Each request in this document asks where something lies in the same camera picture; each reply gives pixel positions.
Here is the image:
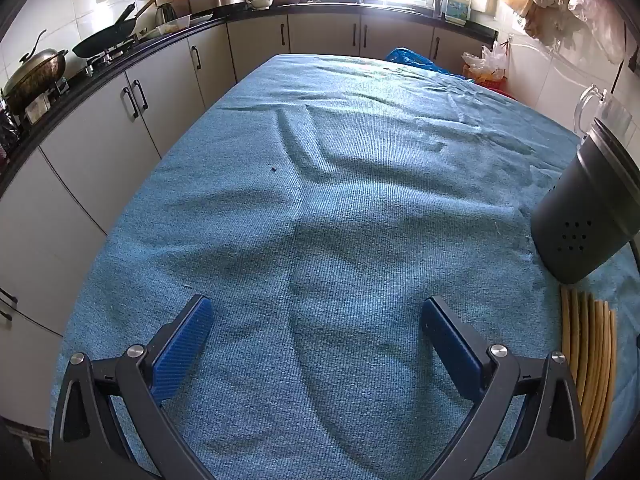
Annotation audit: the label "black kitchen countertop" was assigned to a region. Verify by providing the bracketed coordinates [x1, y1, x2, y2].
[0, 2, 501, 196]

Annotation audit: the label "beige lower kitchen cabinets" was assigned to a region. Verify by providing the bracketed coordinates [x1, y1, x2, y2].
[0, 12, 496, 436]

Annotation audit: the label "lidded metal wok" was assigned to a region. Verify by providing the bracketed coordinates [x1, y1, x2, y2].
[2, 30, 68, 113]

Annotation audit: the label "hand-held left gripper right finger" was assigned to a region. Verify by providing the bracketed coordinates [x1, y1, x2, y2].
[421, 296, 587, 480]

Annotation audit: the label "blue plastic bag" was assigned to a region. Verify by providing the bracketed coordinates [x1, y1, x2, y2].
[385, 47, 466, 78]

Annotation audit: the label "black frying wok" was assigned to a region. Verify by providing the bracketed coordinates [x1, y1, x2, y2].
[72, 2, 138, 58]

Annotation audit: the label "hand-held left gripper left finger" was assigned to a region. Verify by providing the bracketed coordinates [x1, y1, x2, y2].
[50, 294, 216, 480]

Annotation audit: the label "gas stove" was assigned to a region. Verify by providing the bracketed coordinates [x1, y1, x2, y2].
[65, 35, 146, 81]

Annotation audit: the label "bunch of wooden chopsticks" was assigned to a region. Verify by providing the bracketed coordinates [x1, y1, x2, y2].
[560, 285, 618, 471]

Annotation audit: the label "blue towel tablecloth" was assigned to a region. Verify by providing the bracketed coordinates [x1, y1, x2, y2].
[47, 54, 640, 480]

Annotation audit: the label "grey perforated utensil holder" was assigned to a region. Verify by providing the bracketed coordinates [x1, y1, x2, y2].
[530, 117, 640, 286]

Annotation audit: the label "clear glass mug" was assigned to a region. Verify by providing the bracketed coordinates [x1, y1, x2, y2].
[572, 85, 636, 141]

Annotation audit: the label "shallow food tray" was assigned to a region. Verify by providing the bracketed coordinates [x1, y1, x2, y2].
[152, 15, 191, 36]

